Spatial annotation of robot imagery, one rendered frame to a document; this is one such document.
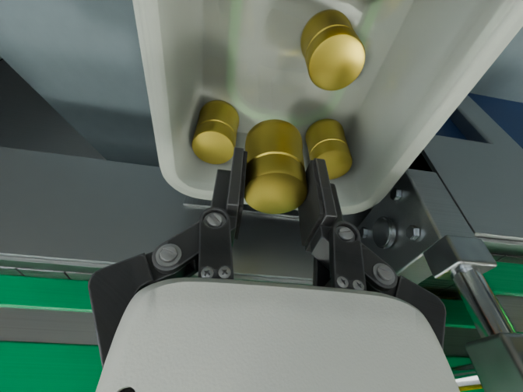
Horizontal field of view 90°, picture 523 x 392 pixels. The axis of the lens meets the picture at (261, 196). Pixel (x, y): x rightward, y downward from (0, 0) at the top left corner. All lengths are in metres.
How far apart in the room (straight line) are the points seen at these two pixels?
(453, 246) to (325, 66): 0.13
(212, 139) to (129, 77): 0.29
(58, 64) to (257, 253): 0.41
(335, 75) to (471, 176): 0.16
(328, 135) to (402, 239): 0.10
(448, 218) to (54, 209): 0.33
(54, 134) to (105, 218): 0.50
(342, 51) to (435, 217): 0.13
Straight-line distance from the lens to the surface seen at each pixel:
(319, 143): 0.23
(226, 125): 0.22
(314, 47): 0.18
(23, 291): 0.29
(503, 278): 0.25
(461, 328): 0.32
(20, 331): 0.28
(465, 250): 0.20
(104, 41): 0.47
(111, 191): 0.31
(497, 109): 0.54
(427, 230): 0.22
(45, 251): 0.28
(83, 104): 0.55
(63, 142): 0.74
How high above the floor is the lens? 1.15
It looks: 41 degrees down
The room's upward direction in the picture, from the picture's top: 179 degrees counter-clockwise
